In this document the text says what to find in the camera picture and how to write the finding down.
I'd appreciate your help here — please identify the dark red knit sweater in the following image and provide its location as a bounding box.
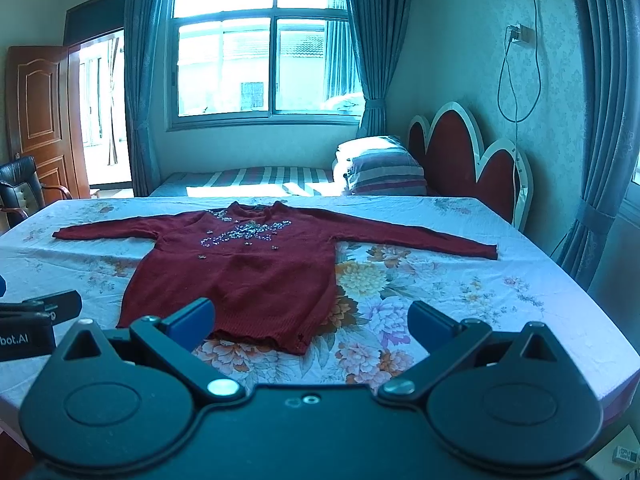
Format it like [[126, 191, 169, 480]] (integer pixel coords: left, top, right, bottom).
[[53, 202, 498, 356]]

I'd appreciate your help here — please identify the brown wooden door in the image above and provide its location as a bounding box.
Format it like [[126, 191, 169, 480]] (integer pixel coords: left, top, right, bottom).
[[4, 46, 90, 198]]

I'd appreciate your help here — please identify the wall power outlet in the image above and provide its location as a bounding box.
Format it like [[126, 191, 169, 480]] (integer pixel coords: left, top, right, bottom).
[[506, 24, 535, 47]]

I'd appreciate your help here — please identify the striped bed sheet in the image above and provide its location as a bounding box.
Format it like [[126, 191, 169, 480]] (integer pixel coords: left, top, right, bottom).
[[151, 166, 342, 197]]

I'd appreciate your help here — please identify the blue curtain of window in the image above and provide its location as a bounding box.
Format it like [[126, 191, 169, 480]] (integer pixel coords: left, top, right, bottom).
[[124, 0, 163, 197], [346, 0, 411, 138]]

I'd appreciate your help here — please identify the red heart-shaped headboard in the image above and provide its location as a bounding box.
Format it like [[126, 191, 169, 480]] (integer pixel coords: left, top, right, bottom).
[[408, 102, 534, 231]]

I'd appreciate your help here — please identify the large window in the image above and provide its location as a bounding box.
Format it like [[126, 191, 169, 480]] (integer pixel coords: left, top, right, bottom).
[[167, 0, 364, 127]]

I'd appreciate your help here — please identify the blue curtain left of window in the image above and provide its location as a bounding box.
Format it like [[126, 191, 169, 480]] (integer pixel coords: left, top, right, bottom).
[[124, 0, 163, 197]]

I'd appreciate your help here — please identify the small white box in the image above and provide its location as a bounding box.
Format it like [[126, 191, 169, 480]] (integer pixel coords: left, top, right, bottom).
[[612, 445, 639, 467]]

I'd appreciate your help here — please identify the blue curtain far right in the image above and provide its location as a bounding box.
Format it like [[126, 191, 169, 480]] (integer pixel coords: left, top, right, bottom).
[[558, 0, 639, 289]]

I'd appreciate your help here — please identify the white hanging cable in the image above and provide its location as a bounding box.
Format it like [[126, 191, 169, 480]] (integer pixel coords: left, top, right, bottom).
[[496, 0, 545, 125]]

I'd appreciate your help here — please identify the blue curtain right of window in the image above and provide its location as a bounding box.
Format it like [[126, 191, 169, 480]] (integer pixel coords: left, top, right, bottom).
[[346, 0, 411, 138]]

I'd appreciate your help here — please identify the black leather armchair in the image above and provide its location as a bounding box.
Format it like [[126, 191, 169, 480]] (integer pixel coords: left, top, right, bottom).
[[0, 156, 73, 229]]

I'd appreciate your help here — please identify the striped pillow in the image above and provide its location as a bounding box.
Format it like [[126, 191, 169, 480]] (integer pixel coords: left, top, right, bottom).
[[332, 136, 427, 196]]

